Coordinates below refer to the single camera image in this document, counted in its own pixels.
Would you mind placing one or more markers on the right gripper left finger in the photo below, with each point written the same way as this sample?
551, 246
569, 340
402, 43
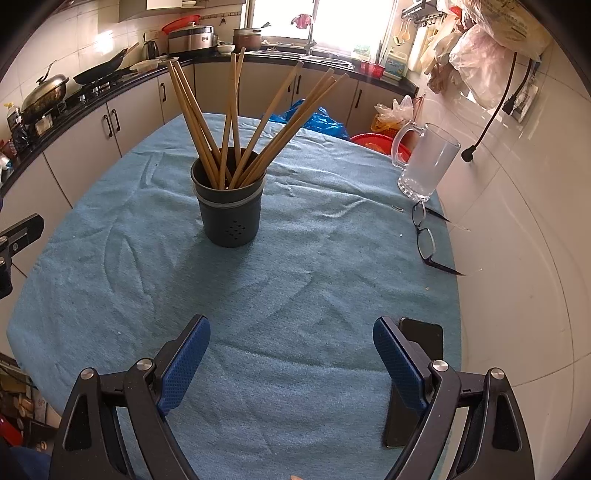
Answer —
89, 443

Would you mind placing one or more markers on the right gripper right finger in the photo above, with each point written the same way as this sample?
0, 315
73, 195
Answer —
494, 442

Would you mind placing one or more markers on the black smartphone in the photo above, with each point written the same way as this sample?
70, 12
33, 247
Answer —
409, 393

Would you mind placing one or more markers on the steel kettle pot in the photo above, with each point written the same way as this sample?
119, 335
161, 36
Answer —
48, 93

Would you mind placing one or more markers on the black frying pan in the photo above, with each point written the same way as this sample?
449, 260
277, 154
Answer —
103, 69

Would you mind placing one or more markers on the blue table cloth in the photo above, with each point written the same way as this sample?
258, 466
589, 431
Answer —
291, 383

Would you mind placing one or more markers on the black framed eyeglasses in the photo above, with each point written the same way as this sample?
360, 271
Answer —
425, 240

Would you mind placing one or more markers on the dark grey utensil holder cup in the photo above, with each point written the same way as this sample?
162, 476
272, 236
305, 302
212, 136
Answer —
230, 217

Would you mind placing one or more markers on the wooden chopstick in holder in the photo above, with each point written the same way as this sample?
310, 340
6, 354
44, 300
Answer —
242, 159
234, 109
228, 120

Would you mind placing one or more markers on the silver rice cooker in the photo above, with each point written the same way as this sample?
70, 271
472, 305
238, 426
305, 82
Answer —
191, 38

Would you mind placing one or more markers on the red colander basket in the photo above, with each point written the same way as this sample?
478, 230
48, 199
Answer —
189, 20

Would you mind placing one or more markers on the glass beer mug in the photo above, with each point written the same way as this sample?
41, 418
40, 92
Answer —
429, 161

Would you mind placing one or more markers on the brown cooking pot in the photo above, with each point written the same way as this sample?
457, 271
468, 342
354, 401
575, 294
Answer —
249, 38

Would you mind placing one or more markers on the red plastic basin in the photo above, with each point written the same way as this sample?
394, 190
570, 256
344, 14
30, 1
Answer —
381, 144

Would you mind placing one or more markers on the blue plastic bag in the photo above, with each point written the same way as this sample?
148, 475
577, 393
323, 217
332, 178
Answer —
320, 121

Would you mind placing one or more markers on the sink faucet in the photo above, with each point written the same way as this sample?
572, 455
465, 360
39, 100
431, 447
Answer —
310, 44

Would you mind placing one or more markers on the red small bowl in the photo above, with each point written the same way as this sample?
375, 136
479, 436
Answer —
371, 70

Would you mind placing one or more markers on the white plastic shopping bag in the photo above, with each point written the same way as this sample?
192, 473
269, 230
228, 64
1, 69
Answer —
510, 24

